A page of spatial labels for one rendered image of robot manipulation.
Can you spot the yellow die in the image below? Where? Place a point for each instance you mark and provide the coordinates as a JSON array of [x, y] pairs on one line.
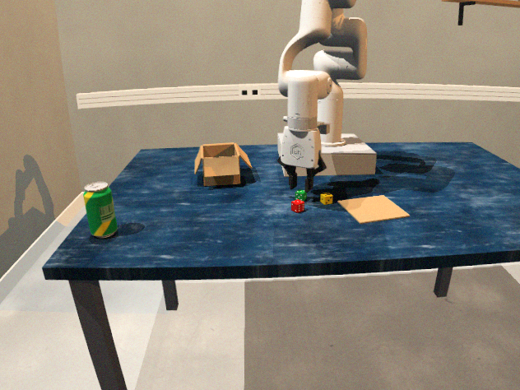
[[326, 198]]

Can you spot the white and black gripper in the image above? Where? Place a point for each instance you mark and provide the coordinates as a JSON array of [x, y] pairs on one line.
[[301, 148]]

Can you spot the tan square mat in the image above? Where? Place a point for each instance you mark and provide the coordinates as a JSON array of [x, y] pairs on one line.
[[371, 209]]

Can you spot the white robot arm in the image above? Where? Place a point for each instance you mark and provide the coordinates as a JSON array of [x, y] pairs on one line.
[[320, 23]]

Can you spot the red die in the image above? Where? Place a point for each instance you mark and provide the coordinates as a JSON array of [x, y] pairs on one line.
[[297, 206]]

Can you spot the green die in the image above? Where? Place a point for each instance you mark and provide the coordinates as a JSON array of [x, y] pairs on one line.
[[301, 195]]

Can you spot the green drink can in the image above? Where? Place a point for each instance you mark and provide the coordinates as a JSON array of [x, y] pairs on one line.
[[100, 209]]

